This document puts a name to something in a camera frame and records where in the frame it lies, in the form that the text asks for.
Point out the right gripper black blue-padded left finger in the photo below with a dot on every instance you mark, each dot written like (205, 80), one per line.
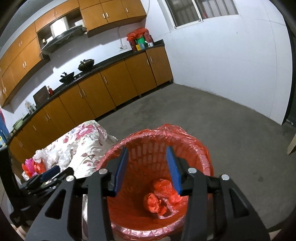
(61, 216)

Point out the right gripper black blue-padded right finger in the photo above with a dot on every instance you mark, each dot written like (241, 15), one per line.
(234, 216)

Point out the red plastic bag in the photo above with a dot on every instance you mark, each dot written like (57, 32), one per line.
(39, 168)

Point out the magenta plastic bag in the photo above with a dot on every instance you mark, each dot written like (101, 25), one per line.
(29, 165)

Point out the red plastic bag trash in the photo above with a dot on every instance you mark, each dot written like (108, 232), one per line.
(164, 189)

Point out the white plastic bag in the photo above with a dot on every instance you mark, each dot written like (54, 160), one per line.
(41, 156)

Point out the red lined trash basket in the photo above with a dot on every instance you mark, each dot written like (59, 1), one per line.
(147, 162)

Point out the lower wooden kitchen cabinets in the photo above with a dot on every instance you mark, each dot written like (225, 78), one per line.
(111, 84)

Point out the wooden kitchen cabinets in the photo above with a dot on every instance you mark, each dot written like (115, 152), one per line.
(111, 84)
(23, 58)

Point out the upper wooden kitchen cabinets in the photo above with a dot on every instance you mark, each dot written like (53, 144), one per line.
(23, 58)

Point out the floral tablecloth table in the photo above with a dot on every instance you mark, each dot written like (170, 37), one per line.
(82, 148)

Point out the green pot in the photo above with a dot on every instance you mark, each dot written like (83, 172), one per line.
(18, 124)

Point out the glass jar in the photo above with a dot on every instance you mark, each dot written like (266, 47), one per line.
(30, 108)

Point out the dark cutting board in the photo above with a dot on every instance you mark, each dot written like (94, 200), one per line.
(41, 96)

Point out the red bottle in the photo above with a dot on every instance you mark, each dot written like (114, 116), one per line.
(50, 90)

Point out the black wok pan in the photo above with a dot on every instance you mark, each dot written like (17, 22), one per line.
(67, 78)

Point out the black wok with lid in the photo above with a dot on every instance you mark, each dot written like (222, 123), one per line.
(86, 65)

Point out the black range hood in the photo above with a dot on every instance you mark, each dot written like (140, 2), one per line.
(62, 39)

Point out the red bag with boxes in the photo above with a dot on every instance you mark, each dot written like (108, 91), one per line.
(140, 39)

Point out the window with bars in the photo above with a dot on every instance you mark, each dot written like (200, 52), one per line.
(184, 12)

